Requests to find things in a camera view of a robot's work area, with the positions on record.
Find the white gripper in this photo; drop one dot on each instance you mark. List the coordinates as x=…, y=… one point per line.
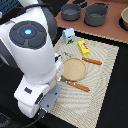
x=32, y=97

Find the small white milk carton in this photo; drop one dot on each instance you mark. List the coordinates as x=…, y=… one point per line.
x=68, y=35

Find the yellow toy box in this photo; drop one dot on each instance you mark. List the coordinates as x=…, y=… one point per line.
x=83, y=47

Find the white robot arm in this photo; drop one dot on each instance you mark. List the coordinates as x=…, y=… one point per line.
x=26, y=43

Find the round wooden plate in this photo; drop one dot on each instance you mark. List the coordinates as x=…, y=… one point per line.
x=74, y=69

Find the white woven placemat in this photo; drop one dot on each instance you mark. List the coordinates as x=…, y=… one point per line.
x=81, y=108

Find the brown wooden board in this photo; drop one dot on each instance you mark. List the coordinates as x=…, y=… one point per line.
x=109, y=30

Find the beige bowl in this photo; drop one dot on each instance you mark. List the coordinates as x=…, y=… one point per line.
x=124, y=16

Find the fork with wooden handle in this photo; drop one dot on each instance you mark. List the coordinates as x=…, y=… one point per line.
x=76, y=85

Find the knife with wooden handle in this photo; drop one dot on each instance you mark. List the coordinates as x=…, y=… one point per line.
x=83, y=58

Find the grey pan with handle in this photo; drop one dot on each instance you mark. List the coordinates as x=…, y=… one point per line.
x=71, y=12

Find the grey pot with handles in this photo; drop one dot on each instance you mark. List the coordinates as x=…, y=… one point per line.
x=95, y=15

